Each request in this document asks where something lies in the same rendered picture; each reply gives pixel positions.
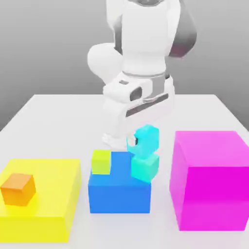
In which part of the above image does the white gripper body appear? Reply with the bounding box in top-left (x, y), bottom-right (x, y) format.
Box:
top-left (102, 76), bottom-right (176, 138)

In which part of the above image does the small cyan cube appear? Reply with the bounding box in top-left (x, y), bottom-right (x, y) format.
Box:
top-left (126, 124), bottom-right (160, 159)

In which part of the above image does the small lime green cube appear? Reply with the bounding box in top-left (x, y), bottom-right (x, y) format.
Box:
top-left (91, 149), bottom-right (112, 175)

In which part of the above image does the small teal cube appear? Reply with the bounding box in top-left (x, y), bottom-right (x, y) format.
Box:
top-left (130, 153), bottom-right (160, 183)

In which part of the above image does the small orange cube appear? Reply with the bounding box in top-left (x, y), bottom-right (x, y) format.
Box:
top-left (0, 173), bottom-right (37, 207)

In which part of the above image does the large blue box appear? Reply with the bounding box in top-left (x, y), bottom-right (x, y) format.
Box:
top-left (88, 151), bottom-right (152, 214)

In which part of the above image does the large magenta box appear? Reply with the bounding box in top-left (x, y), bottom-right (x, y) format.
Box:
top-left (168, 130), bottom-right (249, 231)

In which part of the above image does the large yellow box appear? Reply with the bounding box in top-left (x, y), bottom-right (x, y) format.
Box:
top-left (0, 158), bottom-right (82, 243)

